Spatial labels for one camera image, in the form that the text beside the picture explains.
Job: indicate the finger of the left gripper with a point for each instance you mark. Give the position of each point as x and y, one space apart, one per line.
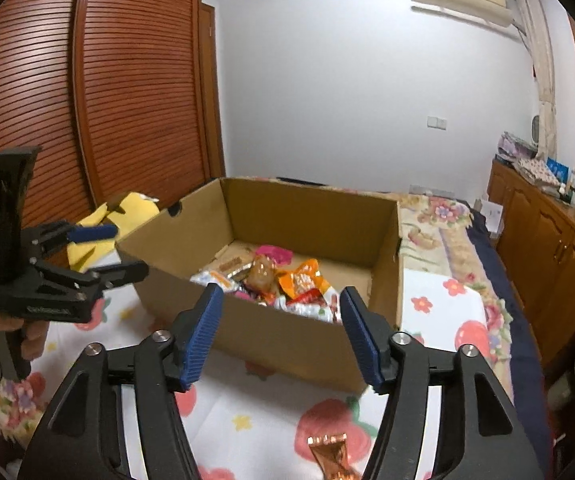
40 242
58 285

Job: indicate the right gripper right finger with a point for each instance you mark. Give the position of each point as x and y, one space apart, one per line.
479 433

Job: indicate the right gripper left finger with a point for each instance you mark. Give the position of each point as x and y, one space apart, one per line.
81 435

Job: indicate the pink chicken leg snack packet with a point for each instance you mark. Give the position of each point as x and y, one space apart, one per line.
261 282

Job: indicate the white duck snack packet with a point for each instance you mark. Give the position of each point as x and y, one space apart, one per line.
312 304

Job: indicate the yellow plush toy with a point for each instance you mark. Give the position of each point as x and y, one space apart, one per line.
124 212

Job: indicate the clear biscuit stick packet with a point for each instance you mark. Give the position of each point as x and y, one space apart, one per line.
235 267

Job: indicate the copper foil candy wrapper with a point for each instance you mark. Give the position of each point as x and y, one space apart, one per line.
330 453

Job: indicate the wooden louvered wardrobe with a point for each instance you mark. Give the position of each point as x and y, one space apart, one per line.
120 96

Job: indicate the wooden sideboard cabinet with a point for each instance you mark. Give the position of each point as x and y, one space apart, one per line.
537 249

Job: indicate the brown cardboard box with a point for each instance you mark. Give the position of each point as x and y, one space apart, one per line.
198 233

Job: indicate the small white desk fan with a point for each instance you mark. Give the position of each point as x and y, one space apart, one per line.
535 130

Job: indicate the cream patterned curtain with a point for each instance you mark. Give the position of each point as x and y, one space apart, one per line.
539 43

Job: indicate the white wall switch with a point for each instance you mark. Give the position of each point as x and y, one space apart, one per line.
436 123

